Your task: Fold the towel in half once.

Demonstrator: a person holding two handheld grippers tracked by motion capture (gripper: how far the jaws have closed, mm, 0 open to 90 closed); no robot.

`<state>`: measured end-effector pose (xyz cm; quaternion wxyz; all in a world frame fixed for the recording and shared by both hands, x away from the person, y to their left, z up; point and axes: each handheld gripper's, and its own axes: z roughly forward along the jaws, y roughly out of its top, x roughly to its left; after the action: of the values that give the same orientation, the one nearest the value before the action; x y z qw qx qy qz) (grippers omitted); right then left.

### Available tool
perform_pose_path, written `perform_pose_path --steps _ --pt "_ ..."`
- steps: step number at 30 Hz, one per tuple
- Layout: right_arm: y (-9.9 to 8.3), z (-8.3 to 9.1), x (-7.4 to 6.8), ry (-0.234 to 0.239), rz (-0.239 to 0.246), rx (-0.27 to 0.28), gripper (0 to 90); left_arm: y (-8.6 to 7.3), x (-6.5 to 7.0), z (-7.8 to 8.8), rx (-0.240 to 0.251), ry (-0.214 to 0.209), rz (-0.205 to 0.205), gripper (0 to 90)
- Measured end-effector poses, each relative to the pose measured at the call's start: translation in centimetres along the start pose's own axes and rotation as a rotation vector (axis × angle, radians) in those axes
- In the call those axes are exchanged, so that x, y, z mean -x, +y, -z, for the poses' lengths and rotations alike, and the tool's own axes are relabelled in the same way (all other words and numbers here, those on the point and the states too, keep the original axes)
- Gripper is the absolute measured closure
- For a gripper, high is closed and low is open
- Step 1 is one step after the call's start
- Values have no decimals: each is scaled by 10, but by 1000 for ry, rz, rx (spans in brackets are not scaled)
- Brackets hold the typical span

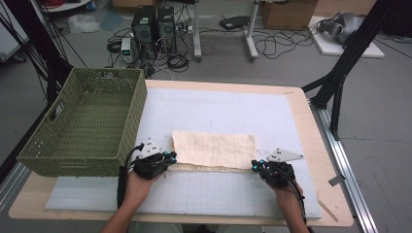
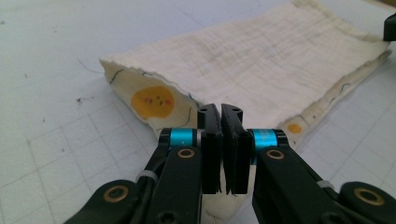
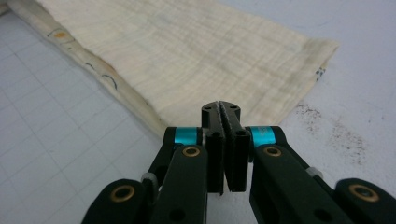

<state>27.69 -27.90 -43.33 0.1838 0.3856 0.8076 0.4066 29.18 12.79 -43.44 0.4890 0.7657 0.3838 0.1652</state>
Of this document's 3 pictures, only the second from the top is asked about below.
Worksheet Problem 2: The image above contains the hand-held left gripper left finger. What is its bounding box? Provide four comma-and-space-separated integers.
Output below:
146, 103, 224, 224

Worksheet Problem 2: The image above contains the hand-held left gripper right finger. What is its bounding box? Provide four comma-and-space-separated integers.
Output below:
220, 104, 344, 224

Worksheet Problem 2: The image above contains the cream printed cloth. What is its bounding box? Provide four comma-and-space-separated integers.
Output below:
99, 0, 392, 224

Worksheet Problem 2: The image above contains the white grid mat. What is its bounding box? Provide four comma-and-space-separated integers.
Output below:
0, 0, 396, 224

